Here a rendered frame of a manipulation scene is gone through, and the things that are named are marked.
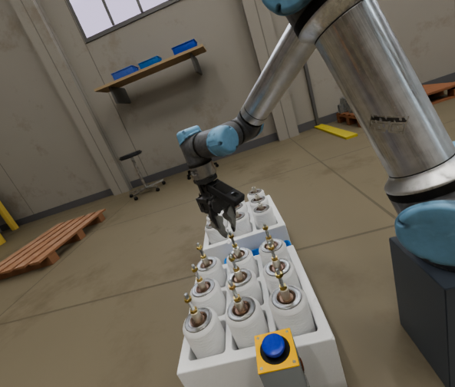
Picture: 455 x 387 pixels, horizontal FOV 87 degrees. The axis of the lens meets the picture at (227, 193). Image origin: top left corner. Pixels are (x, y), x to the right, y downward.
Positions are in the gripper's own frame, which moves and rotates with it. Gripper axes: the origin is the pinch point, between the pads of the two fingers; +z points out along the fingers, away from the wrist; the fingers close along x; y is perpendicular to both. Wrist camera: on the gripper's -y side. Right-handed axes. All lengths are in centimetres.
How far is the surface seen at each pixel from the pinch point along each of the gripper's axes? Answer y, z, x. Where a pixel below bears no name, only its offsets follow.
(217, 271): 4.0, 11.8, 8.1
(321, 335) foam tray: -32.7, 17.0, 7.9
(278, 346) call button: -35.6, 2.0, 22.2
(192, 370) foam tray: -11.8, 17.1, 32.3
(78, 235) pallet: 222, 29, 30
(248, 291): -12.5, 11.8, 9.4
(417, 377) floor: -47, 35, -5
